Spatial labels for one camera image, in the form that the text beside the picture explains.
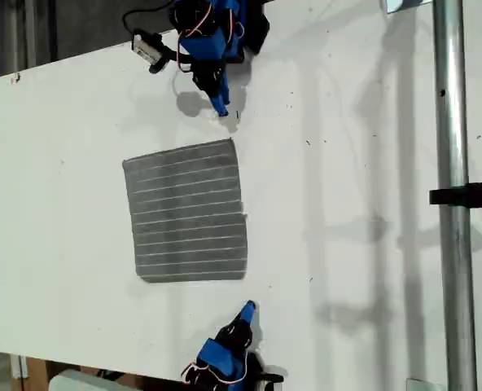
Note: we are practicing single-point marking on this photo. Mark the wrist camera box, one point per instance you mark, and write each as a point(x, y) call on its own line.
point(270, 380)
point(146, 47)

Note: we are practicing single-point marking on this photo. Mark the white table leg bracket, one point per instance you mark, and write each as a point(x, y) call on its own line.
point(19, 366)

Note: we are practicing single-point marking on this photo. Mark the camera black stalk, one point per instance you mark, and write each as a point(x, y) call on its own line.
point(164, 61)

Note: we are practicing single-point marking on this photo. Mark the wooden board under table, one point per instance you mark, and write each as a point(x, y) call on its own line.
point(38, 374)

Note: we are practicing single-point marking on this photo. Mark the white box under table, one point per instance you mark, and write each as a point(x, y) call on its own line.
point(78, 380)

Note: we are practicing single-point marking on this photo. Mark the black clamp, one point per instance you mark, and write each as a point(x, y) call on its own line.
point(469, 194)

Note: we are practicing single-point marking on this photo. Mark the steel post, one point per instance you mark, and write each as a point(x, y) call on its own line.
point(452, 244)

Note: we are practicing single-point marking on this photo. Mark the metal corner bracket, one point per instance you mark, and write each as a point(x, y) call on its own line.
point(400, 4)

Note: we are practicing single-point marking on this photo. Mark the grey striped towel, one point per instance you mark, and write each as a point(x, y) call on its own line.
point(184, 212)

